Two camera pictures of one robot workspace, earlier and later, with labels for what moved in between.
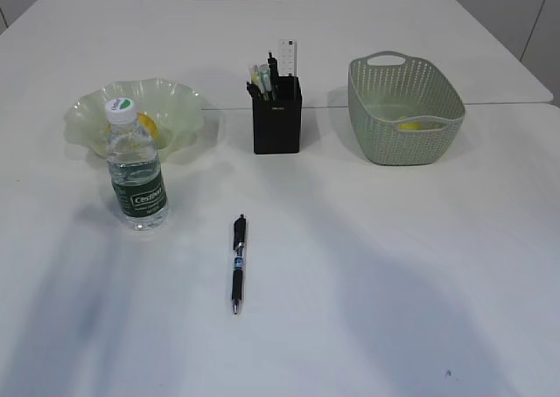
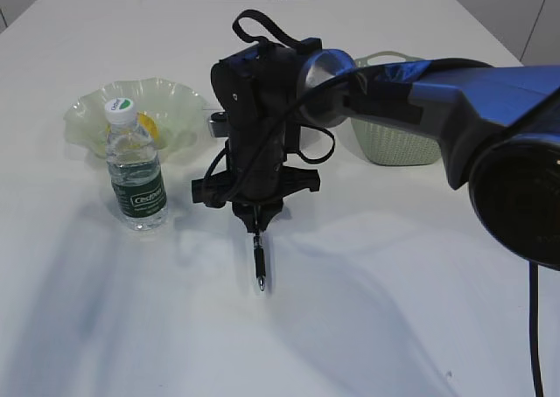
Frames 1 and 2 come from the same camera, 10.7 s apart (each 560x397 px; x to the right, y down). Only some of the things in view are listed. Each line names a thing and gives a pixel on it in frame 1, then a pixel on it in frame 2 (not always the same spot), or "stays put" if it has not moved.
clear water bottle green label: x=134 y=165 stays put
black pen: x=237 y=280 to x=259 y=261
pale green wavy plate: x=178 y=110 stays put
